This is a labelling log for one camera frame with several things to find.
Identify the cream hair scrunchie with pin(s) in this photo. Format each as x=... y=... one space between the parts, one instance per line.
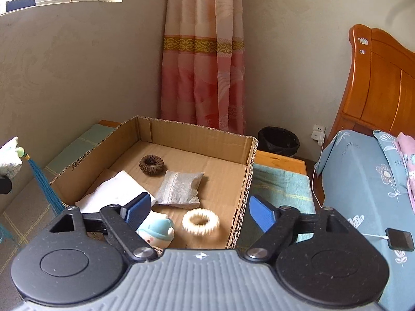
x=200 y=222

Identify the wooden bed headboard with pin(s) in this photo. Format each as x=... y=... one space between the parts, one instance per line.
x=379 y=93

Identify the floral pouch with teal cord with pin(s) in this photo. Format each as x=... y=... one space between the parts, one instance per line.
x=19 y=168

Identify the grey lace sachet pillow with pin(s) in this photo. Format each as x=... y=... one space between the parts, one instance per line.
x=179 y=190

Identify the brown hair scrunchie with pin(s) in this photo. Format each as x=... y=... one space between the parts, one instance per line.
x=152 y=165

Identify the black smartphone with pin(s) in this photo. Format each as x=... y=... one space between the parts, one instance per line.
x=399 y=240

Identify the white cloth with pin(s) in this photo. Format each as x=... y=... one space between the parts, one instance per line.
x=111 y=188

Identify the pink floral quilt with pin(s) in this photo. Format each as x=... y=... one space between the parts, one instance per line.
x=407 y=147

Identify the open cardboard box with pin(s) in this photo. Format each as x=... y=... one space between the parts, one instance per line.
x=226 y=160

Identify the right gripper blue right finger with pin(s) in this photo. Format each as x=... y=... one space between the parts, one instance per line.
x=277 y=224

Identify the blue white plush toy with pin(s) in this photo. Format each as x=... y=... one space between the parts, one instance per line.
x=157 y=230

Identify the pink patterned curtain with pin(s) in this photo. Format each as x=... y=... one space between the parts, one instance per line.
x=203 y=70

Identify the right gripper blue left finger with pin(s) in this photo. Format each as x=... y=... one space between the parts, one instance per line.
x=122 y=222

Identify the white wall socket with charger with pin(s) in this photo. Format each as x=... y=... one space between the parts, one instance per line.
x=318 y=134

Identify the blue floral bed sheet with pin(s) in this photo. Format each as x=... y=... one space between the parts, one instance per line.
x=364 y=178

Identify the black waste bin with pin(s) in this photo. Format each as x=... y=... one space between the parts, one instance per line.
x=279 y=141

